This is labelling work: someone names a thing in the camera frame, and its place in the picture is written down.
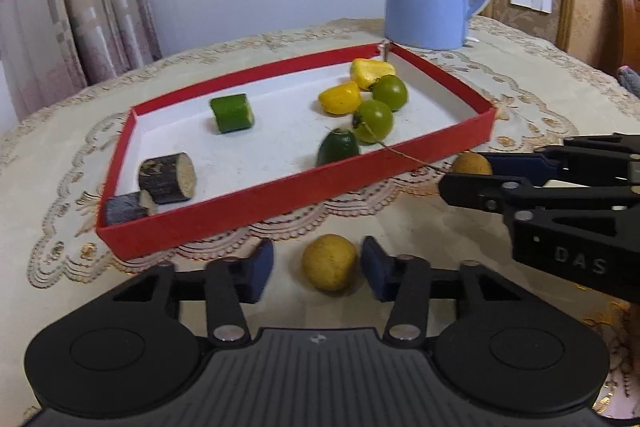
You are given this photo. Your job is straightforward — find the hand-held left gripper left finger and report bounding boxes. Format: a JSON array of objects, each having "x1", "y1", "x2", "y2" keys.
[{"x1": 100, "y1": 238, "x2": 275, "y2": 348}]

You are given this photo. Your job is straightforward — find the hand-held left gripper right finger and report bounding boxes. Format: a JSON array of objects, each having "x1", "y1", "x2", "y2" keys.
[{"x1": 361, "y1": 236, "x2": 538, "y2": 348}]

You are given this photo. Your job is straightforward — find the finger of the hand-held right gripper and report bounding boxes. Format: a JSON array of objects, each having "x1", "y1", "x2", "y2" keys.
[
  {"x1": 439, "y1": 173, "x2": 640, "y2": 223},
  {"x1": 480, "y1": 133, "x2": 640, "y2": 186}
]

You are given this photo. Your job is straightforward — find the yellow-brown round longan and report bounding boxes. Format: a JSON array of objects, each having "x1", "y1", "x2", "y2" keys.
[
  {"x1": 301, "y1": 234, "x2": 359, "y2": 293},
  {"x1": 451, "y1": 152, "x2": 493, "y2": 176}
]

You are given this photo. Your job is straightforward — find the green round fruit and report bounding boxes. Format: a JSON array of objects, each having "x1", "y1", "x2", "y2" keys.
[
  {"x1": 371, "y1": 74, "x2": 408, "y2": 112},
  {"x1": 352, "y1": 99, "x2": 395, "y2": 144}
]

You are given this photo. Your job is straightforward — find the dark green cucumber end piece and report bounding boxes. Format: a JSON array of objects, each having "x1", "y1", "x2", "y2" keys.
[{"x1": 316, "y1": 128, "x2": 361, "y2": 166}]

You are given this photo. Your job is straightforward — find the red shallow cardboard box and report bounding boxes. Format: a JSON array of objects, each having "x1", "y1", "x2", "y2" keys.
[{"x1": 96, "y1": 42, "x2": 497, "y2": 260}]

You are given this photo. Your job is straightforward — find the yellow fruit chunk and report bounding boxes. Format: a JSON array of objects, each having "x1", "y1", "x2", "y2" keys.
[
  {"x1": 350, "y1": 58, "x2": 397, "y2": 90},
  {"x1": 318, "y1": 81, "x2": 361, "y2": 115}
]

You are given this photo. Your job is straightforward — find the light green cucumber cylinder piece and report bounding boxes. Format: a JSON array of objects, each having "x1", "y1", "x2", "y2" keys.
[{"x1": 210, "y1": 93, "x2": 255, "y2": 135}]

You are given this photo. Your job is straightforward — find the thin brown twig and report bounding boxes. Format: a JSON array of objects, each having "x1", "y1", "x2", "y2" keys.
[{"x1": 322, "y1": 127, "x2": 453, "y2": 172}]

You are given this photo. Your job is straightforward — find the grey cloth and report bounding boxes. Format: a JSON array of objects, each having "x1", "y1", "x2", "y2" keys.
[{"x1": 617, "y1": 66, "x2": 640, "y2": 98}]

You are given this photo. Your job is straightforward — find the brown wooden chair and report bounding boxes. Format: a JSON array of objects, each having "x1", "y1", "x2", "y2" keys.
[{"x1": 607, "y1": 0, "x2": 640, "y2": 80}]

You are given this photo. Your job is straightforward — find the cream embroidered tablecloth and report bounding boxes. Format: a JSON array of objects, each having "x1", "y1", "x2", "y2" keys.
[{"x1": 0, "y1": 17, "x2": 640, "y2": 427}]

